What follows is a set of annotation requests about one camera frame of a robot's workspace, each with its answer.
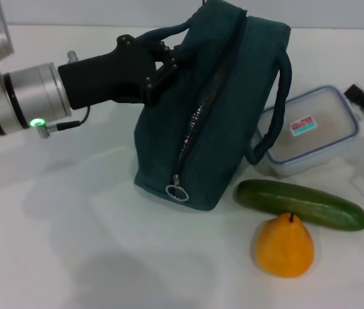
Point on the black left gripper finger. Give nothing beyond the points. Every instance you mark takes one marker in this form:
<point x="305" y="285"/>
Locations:
<point x="169" y="53"/>
<point x="159" y="78"/>

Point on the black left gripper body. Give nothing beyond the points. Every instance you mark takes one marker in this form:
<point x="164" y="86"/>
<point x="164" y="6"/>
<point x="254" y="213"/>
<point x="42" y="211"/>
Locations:
<point x="105" y="80"/>

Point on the clear plastic lidded container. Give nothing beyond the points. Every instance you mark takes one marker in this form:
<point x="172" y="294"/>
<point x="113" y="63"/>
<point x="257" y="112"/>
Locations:
<point x="326" y="128"/>

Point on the dark teal fabric bag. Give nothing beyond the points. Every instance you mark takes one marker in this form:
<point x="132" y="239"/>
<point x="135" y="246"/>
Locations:
<point x="233" y="80"/>

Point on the green cucumber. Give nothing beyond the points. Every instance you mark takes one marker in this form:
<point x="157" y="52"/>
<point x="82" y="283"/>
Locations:
<point x="297" y="202"/>

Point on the orange yellow pear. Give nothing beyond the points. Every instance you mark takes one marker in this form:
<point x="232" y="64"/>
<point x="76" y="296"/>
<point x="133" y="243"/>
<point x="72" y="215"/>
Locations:
<point x="285" y="248"/>

